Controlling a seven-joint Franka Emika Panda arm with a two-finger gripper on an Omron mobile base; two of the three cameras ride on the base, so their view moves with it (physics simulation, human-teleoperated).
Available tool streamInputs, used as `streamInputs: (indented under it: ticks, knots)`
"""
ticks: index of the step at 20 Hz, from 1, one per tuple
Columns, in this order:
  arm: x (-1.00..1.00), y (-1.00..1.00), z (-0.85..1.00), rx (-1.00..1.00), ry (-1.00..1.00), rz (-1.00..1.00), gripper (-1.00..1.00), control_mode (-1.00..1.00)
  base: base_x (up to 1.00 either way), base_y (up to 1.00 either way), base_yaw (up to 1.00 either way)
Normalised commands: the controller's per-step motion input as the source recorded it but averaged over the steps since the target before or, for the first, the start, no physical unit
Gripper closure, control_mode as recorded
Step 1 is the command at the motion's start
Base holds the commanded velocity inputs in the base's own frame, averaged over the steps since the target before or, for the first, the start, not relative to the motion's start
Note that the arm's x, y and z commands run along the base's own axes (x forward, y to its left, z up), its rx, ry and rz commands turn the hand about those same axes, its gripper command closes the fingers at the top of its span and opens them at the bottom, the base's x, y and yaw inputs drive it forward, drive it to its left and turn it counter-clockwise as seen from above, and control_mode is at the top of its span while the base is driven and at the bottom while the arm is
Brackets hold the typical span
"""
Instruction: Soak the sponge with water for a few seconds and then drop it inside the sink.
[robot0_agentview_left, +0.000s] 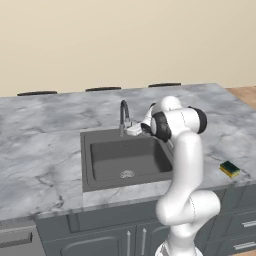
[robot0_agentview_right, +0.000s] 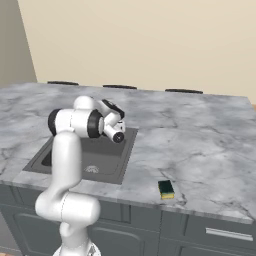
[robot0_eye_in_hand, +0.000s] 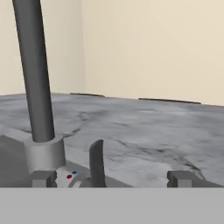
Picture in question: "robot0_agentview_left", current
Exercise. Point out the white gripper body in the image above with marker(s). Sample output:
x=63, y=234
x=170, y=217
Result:
x=134, y=129

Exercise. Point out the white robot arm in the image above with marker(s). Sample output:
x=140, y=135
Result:
x=186, y=156

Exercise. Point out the dark grey sink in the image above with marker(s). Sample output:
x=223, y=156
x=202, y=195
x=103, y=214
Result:
x=130, y=160

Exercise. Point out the green and yellow sponge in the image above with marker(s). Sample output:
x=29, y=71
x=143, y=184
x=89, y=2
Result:
x=230, y=168

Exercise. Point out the dark grey curved tap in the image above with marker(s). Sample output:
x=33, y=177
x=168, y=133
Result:
x=124, y=110

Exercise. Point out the grey false drawer panel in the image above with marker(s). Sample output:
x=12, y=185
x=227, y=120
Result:
x=113, y=216

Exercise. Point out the grey cupboard door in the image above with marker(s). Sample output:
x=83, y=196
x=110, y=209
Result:
x=90, y=245
x=155, y=241

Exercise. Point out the grey drawer front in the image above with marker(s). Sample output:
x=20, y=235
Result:
x=233, y=223
x=230, y=248
x=238, y=198

